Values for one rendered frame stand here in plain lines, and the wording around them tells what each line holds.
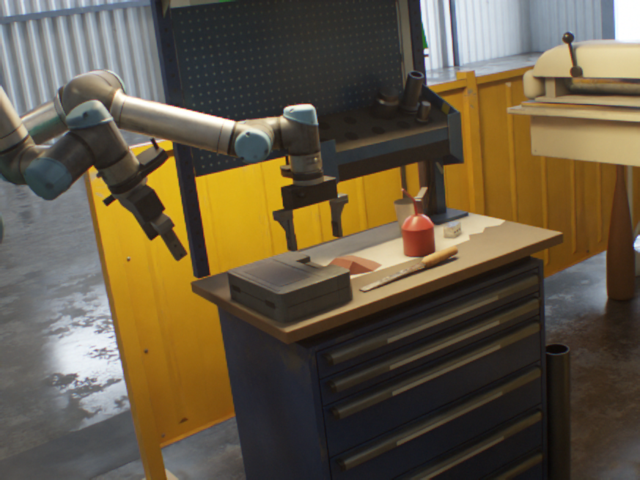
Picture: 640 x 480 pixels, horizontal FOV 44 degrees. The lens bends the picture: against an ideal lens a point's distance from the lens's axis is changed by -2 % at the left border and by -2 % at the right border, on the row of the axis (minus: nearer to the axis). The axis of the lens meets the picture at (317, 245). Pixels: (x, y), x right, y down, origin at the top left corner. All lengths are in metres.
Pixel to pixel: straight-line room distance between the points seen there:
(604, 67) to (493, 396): 1.13
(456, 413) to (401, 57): 1.07
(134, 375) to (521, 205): 2.10
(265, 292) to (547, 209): 2.58
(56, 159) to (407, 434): 1.11
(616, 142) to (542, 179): 1.41
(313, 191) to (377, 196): 1.46
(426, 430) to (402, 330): 0.30
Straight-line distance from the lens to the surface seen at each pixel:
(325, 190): 1.92
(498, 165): 3.86
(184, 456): 3.25
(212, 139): 1.75
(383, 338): 1.91
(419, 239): 2.12
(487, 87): 3.77
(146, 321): 2.86
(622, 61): 2.68
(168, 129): 1.76
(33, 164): 1.45
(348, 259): 2.06
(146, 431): 2.96
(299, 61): 2.28
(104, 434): 3.56
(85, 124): 1.48
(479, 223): 2.41
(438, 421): 2.12
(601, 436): 3.16
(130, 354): 2.83
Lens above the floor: 1.62
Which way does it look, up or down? 17 degrees down
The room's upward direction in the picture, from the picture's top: 7 degrees counter-clockwise
